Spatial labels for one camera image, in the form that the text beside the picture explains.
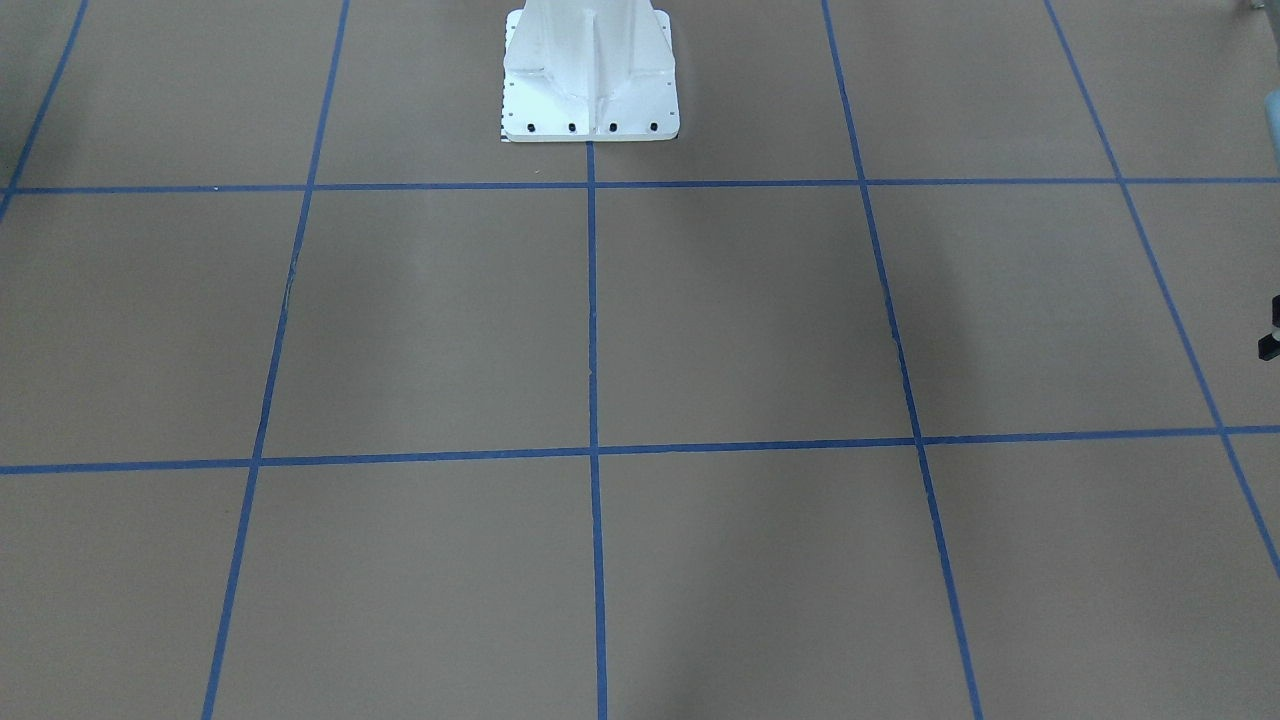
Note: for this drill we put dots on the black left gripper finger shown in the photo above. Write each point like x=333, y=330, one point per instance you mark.
x=1269, y=345

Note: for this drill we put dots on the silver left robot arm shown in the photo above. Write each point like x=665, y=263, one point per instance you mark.
x=1271, y=111

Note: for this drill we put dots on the white camera stand base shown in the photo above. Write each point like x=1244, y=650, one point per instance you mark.
x=589, y=71

